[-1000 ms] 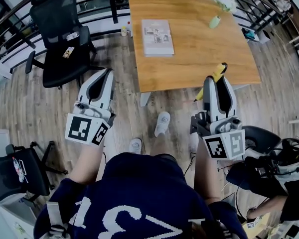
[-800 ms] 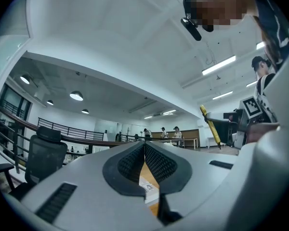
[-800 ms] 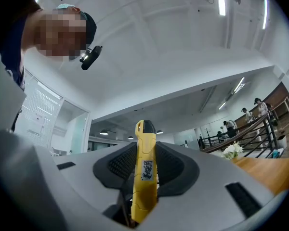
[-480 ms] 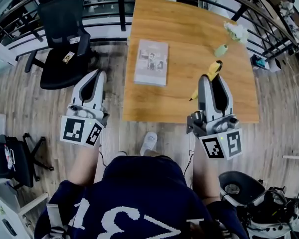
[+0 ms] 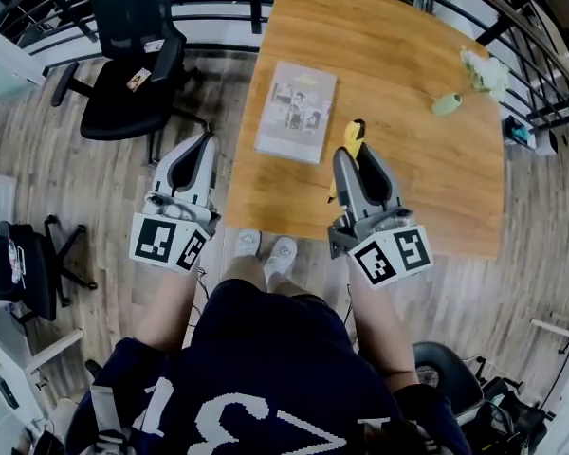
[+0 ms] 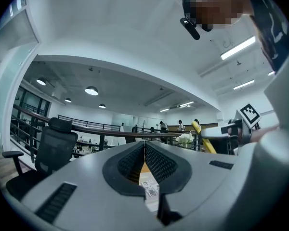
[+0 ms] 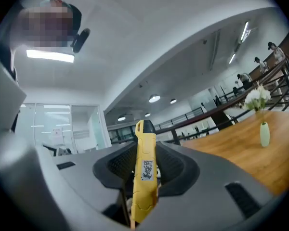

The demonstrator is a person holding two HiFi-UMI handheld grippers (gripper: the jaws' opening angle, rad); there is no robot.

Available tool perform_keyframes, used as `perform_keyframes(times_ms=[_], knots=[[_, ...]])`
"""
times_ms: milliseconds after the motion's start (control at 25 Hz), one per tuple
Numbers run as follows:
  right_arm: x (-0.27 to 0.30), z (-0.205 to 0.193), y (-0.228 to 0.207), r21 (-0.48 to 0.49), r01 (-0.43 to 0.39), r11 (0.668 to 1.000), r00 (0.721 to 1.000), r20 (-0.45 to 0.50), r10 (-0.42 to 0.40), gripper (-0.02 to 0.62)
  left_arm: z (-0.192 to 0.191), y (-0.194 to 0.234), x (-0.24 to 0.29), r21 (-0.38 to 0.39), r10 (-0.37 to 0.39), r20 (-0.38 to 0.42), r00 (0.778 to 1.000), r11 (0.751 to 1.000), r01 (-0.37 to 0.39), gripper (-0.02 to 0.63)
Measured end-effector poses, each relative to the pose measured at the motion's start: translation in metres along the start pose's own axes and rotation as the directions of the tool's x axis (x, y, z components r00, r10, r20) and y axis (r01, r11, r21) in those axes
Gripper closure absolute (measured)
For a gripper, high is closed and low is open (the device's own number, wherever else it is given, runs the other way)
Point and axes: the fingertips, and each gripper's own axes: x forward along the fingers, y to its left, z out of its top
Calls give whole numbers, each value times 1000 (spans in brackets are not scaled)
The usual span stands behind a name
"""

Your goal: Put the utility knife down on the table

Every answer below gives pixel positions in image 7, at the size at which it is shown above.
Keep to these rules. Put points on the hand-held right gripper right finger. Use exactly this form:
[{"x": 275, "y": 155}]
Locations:
[{"x": 207, "y": 177}]

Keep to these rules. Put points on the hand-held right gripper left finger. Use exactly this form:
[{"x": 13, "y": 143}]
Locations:
[{"x": 86, "y": 177}]

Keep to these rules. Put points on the yellow utility knife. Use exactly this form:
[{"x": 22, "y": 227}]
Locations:
[{"x": 144, "y": 196}]

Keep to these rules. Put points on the wooden table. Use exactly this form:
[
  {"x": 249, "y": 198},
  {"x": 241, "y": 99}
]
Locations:
[{"x": 231, "y": 150}]

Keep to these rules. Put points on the glass office partition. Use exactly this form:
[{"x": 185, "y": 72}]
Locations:
[{"x": 84, "y": 129}]

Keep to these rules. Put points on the white paper notice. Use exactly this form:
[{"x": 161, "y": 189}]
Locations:
[{"x": 57, "y": 135}]

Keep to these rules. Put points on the round pendant lamp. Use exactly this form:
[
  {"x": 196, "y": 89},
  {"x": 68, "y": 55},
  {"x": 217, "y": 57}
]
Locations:
[
  {"x": 147, "y": 114},
  {"x": 121, "y": 118},
  {"x": 154, "y": 98},
  {"x": 173, "y": 101}
]

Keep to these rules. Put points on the pale green vase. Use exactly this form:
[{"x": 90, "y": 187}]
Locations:
[{"x": 265, "y": 135}]

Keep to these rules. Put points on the white flower bouquet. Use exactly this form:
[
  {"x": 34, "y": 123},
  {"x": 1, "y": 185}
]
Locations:
[{"x": 255, "y": 97}]

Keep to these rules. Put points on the person's grey shirt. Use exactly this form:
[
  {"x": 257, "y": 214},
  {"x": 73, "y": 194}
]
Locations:
[{"x": 3, "y": 90}]

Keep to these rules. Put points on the long ceiling strip light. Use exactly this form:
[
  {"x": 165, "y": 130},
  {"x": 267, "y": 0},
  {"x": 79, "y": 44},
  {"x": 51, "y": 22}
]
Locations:
[
  {"x": 244, "y": 30},
  {"x": 232, "y": 58}
]

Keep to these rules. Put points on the rectangular ceiling light panel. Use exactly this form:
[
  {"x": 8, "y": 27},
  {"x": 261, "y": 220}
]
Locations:
[{"x": 50, "y": 56}]

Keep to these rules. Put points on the person's head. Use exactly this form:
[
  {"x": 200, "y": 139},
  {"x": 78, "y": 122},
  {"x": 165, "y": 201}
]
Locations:
[{"x": 48, "y": 25}]

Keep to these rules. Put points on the black head-worn camera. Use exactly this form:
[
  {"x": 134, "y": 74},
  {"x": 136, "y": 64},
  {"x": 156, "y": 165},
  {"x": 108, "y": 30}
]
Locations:
[{"x": 81, "y": 40}]

